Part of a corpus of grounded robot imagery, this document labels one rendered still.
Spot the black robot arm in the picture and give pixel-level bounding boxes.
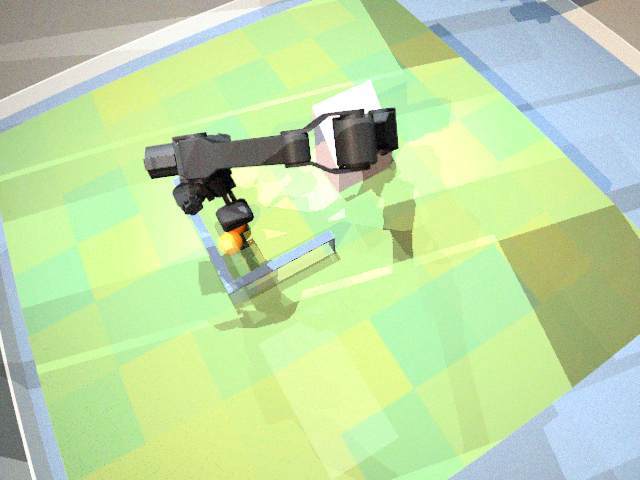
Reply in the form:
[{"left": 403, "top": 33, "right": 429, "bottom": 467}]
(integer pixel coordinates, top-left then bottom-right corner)
[{"left": 143, "top": 107, "right": 399, "bottom": 215}]

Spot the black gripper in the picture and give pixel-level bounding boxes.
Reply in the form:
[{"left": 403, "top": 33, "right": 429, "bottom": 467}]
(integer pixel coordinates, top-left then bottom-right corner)
[{"left": 203, "top": 170, "right": 254, "bottom": 233}]

